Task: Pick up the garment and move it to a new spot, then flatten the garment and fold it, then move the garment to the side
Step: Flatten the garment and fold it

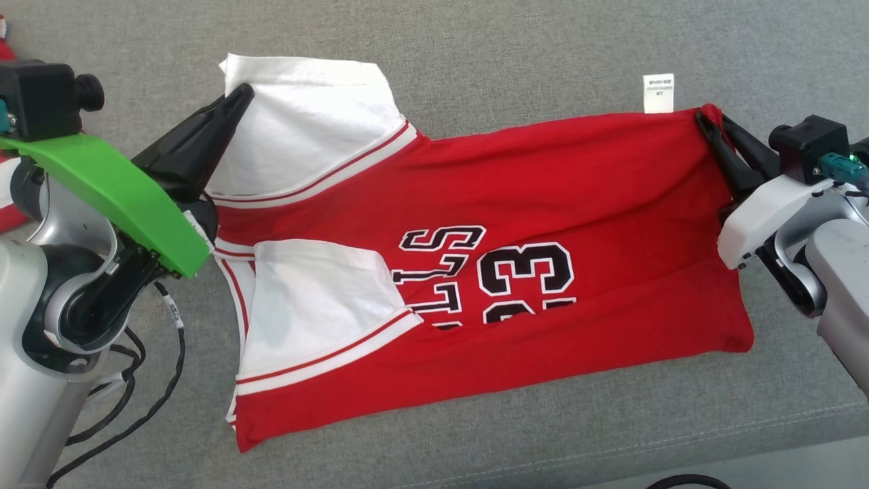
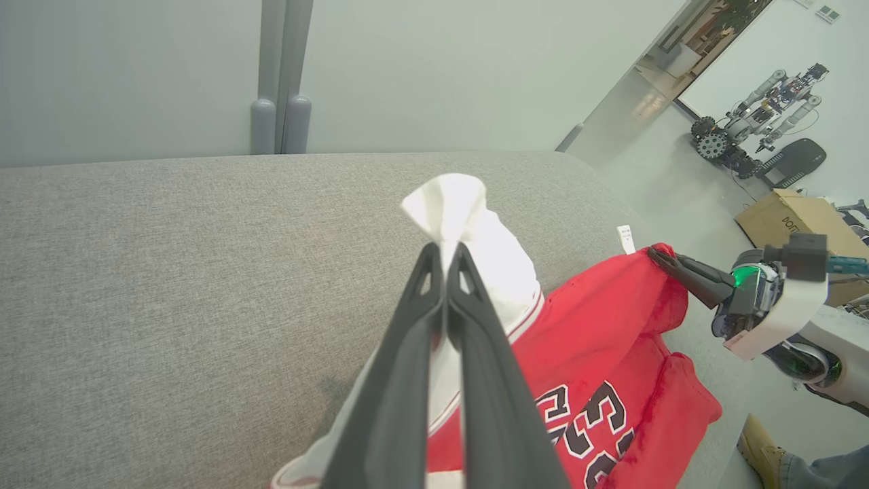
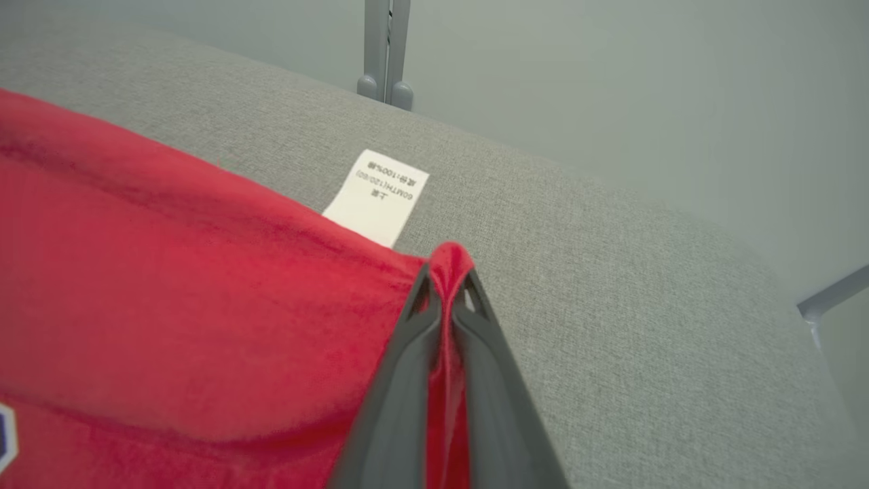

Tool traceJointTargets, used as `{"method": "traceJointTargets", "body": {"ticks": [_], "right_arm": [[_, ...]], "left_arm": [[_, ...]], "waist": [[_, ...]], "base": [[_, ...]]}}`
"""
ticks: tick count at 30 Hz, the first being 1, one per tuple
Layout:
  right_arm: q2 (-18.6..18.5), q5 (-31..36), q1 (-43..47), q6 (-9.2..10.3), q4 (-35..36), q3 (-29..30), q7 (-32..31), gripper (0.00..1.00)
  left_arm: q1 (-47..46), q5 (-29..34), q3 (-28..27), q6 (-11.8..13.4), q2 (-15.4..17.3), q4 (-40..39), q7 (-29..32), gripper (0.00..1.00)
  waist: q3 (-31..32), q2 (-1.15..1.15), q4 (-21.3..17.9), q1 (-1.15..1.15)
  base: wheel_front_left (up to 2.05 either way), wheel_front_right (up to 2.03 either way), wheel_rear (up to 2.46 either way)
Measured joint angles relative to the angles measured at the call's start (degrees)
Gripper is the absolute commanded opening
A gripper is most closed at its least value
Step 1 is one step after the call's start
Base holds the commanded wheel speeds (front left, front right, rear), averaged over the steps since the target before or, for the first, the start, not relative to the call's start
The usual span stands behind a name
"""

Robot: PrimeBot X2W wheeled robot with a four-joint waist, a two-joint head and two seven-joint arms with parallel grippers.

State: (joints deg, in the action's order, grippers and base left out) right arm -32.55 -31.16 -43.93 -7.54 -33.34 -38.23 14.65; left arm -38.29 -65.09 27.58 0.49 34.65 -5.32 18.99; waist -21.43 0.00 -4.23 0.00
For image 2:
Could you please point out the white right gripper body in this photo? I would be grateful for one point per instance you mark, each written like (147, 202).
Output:
(781, 312)

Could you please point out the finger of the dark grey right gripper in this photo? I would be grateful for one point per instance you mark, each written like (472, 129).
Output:
(706, 293)
(706, 272)

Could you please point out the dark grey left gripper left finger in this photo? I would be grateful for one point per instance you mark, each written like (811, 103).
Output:
(387, 421)

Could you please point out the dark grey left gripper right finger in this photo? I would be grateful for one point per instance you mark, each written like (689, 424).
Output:
(502, 428)

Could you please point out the red white basketball jersey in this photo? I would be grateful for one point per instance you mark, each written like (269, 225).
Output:
(597, 353)

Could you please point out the brown cardboard box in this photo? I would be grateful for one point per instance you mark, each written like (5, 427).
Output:
(794, 217)

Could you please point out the tan leather shoe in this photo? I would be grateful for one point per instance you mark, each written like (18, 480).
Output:
(760, 451)

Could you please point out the black flat oval board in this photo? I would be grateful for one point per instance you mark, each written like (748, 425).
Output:
(798, 159)

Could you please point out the wheeled robot with grey arms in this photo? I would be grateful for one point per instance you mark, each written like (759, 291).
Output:
(753, 119)

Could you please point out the blue jeans trouser leg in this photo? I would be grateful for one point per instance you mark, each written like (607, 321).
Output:
(828, 472)

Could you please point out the grey fabric sofa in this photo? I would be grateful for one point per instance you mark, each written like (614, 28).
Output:
(170, 285)

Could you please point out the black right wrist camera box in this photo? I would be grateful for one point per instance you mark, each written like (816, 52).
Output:
(804, 255)

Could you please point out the short grey floor post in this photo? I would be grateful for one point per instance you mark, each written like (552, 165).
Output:
(570, 138)

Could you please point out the grey partition post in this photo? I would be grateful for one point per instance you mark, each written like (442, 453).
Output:
(282, 81)

